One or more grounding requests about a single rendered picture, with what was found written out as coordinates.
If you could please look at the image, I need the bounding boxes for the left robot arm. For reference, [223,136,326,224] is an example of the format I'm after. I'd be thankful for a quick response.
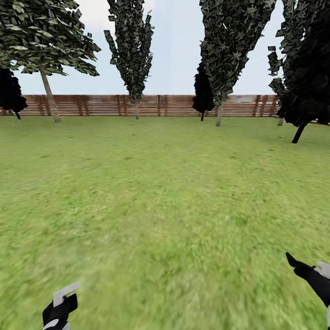
[42,282,80,330]

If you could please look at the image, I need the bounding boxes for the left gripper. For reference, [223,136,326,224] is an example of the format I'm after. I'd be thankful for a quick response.
[42,294,77,325]

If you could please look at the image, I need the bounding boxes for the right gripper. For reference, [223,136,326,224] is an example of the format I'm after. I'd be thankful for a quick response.
[286,253,330,292]

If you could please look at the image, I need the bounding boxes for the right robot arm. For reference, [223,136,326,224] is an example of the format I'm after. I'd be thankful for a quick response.
[286,253,330,330]

